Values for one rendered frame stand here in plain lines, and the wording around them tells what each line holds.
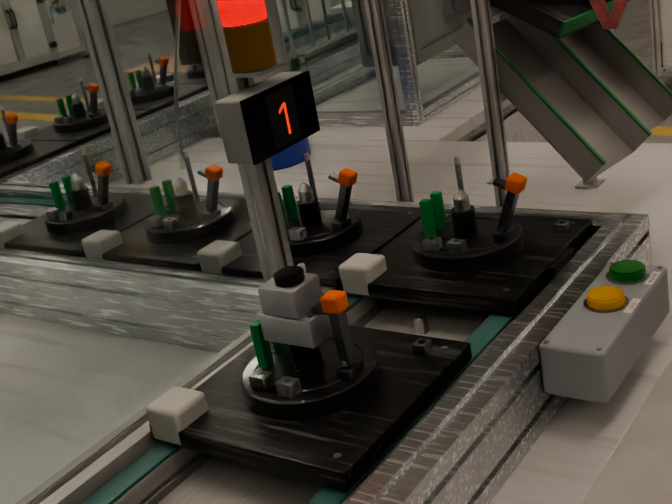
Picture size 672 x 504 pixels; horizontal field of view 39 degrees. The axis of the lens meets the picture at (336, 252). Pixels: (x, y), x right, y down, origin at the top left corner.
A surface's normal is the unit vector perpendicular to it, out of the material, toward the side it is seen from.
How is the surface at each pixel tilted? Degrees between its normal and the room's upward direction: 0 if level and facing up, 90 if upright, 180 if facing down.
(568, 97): 45
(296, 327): 90
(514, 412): 90
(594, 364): 90
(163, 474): 90
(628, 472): 0
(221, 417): 0
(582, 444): 0
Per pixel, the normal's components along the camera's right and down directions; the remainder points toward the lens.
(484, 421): 0.81, 0.07
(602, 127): 0.37, -0.54
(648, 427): -0.18, -0.91
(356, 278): -0.55, 0.40
